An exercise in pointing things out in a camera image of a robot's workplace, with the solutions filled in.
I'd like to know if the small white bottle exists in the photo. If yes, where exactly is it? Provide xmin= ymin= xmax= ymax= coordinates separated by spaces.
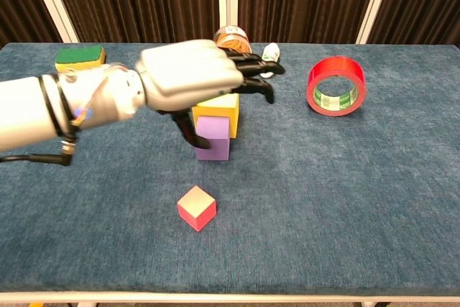
xmin=259 ymin=42 xmax=281 ymax=78

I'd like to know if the blue table mat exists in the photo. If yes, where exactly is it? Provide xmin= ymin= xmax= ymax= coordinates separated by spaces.
xmin=0 ymin=42 xmax=460 ymax=295

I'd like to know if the red tape roll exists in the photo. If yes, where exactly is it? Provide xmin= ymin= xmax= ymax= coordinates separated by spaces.
xmin=305 ymin=55 xmax=367 ymax=117

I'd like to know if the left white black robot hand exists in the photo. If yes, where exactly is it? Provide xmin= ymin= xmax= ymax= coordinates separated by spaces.
xmin=134 ymin=39 xmax=287 ymax=150

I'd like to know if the green yellow sponge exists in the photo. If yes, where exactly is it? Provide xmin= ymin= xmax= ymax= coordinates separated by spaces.
xmin=55 ymin=45 xmax=108 ymax=73

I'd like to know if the purple cube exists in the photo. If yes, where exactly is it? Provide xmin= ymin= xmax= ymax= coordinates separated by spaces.
xmin=195 ymin=116 xmax=231 ymax=162

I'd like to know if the small red cube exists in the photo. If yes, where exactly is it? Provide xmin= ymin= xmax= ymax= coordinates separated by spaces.
xmin=176 ymin=185 xmax=218 ymax=232

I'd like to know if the yellow white block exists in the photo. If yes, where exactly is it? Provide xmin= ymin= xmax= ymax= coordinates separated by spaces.
xmin=191 ymin=93 xmax=240 ymax=139

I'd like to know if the clear jar of rubber bands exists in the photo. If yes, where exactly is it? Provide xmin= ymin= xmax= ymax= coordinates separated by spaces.
xmin=213 ymin=26 xmax=252 ymax=53

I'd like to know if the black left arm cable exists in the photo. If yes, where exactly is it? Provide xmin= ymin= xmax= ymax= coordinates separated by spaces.
xmin=0 ymin=134 xmax=77 ymax=167

